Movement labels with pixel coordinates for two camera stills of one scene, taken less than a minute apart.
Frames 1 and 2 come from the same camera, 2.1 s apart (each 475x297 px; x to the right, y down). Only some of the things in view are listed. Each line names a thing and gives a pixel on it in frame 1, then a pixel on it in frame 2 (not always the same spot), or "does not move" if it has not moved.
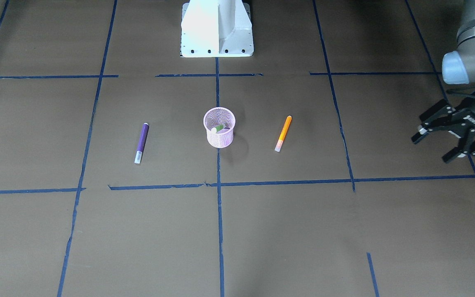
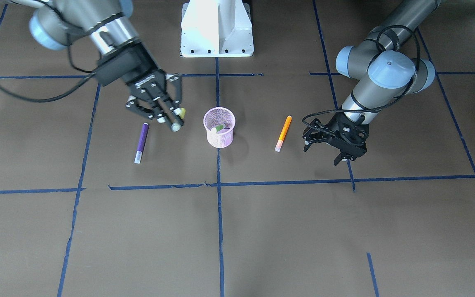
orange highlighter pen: (278, 144) does not move
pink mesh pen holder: (219, 123) does not move
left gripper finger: (423, 131) to (307, 144)
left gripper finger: (471, 147) to (339, 157)
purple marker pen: (142, 143) does not move
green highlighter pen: (214, 130) does not move
